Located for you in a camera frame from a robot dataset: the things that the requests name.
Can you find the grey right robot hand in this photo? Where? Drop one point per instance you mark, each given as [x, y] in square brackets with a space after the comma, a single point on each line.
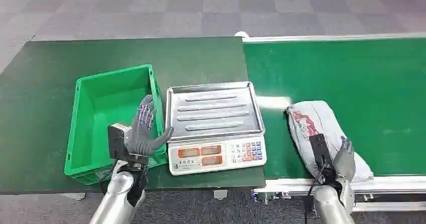
[344, 162]

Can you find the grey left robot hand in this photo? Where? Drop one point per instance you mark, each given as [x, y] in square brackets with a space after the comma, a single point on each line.
[141, 137]

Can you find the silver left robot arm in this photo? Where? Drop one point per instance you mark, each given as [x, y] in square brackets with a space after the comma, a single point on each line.
[118, 196]

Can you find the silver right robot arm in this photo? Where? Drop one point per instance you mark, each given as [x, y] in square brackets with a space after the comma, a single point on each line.
[329, 202]

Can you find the green plastic crate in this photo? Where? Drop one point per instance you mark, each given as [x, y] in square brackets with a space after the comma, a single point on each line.
[100, 109]

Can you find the grey plastic-wrapped parcel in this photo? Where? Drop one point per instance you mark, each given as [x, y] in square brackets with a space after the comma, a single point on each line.
[313, 122]

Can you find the white electronic weighing scale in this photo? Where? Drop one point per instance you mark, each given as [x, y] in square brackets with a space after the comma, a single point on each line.
[213, 116]

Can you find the green conveyor belt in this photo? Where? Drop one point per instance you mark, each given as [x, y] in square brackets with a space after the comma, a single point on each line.
[332, 82]

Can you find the dark green table mat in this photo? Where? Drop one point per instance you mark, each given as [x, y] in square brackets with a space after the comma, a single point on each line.
[50, 116]

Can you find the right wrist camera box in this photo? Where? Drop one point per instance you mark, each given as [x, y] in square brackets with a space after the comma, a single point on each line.
[321, 152]

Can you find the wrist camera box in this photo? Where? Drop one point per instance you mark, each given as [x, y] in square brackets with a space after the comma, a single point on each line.
[321, 152]
[116, 142]

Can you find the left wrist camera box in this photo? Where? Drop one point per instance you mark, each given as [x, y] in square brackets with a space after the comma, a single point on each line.
[116, 142]

